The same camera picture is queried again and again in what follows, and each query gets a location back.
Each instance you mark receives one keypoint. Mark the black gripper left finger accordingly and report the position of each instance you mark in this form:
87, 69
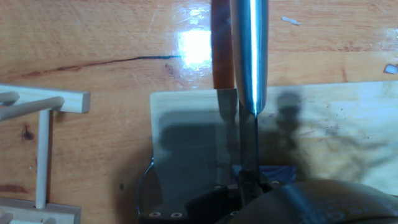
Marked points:
199, 205

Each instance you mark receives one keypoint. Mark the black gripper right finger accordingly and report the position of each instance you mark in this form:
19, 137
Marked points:
267, 185

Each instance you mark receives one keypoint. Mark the red onion half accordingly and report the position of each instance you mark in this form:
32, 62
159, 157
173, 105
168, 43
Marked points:
276, 173

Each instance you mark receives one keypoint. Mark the wooden cutting board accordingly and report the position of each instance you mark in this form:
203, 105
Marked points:
335, 140

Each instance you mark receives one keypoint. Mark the wooden peg rack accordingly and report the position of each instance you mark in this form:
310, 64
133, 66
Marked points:
42, 155

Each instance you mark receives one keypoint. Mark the white onion scrap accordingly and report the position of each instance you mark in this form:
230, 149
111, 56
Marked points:
290, 20

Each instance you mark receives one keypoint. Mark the pale purple onion scrap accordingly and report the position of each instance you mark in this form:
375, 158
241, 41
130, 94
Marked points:
391, 68

